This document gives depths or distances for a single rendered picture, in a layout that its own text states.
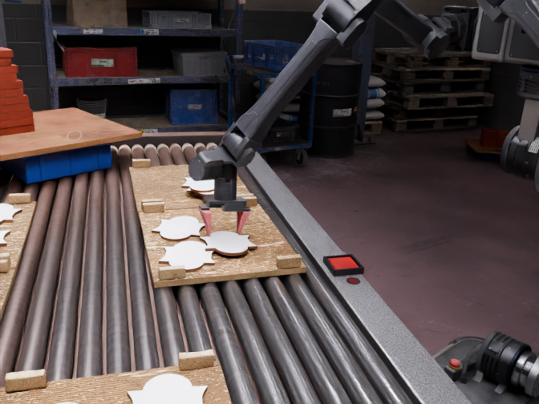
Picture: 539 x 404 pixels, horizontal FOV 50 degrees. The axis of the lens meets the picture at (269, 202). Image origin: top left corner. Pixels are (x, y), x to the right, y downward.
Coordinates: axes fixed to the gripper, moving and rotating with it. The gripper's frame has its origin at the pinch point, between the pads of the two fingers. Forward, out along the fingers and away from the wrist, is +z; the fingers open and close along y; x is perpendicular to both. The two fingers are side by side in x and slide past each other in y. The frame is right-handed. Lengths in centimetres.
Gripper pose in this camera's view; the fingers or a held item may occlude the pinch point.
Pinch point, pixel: (223, 234)
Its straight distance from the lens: 146.7
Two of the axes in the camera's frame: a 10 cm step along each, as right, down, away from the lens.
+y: 9.5, -0.1, 3.1
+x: -3.1, -1.8, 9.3
